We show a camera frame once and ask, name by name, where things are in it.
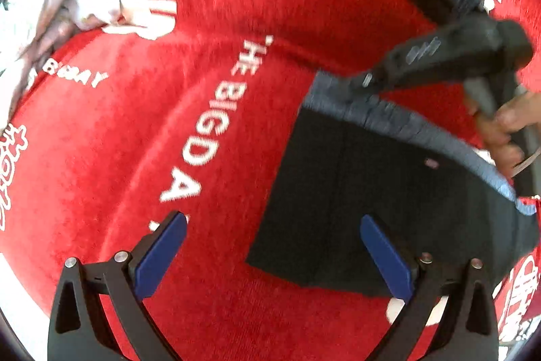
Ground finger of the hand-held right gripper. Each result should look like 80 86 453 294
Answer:
352 63 396 93

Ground black pants with blue waistband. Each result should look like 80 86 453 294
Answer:
246 71 539 298

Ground person's right hand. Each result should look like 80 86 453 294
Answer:
465 90 541 178

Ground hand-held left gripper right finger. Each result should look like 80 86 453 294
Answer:
360 215 500 361

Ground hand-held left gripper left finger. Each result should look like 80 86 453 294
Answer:
47 210 188 361

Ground white floral cloth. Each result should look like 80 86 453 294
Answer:
0 0 127 125

